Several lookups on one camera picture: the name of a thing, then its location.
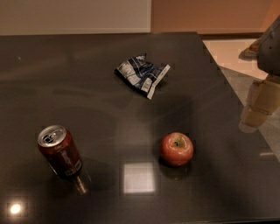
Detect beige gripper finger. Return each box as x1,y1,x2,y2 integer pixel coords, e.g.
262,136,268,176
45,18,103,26
241,74,280,128

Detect red apple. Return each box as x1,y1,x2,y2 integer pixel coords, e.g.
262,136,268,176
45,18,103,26
159,132,193,167

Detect blue chip bag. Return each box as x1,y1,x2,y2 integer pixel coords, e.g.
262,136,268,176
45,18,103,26
115,53,171,100

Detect red soda can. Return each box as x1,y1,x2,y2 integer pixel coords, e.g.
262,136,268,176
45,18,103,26
38,125,82,179

